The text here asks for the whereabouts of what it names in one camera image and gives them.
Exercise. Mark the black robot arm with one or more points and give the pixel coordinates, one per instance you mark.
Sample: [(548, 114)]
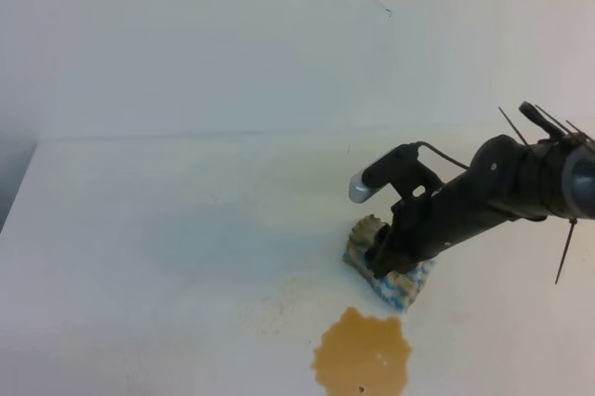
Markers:
[(564, 175)]

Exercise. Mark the blue white stained rag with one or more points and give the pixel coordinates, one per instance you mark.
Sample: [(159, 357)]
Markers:
[(398, 290)]

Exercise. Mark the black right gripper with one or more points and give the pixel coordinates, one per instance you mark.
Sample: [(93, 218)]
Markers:
[(485, 196)]

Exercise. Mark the brown coffee puddle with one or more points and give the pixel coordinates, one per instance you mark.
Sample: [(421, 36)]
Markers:
[(362, 355)]

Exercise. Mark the black zip tie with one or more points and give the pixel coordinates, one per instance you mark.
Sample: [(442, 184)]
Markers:
[(564, 247)]

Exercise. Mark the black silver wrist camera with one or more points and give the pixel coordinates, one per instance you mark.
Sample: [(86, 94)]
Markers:
[(399, 168)]

